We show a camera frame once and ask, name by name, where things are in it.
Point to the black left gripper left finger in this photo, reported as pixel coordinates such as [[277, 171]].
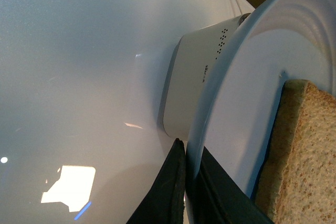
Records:
[[164, 203]]

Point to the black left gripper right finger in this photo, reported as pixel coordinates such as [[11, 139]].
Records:
[[213, 197]]

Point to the brown bread slice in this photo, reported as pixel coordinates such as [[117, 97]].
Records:
[[297, 181]]

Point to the white round plate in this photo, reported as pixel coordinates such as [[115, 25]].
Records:
[[278, 41]]

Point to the cream chrome two-slot toaster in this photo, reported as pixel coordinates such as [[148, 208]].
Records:
[[191, 62]]

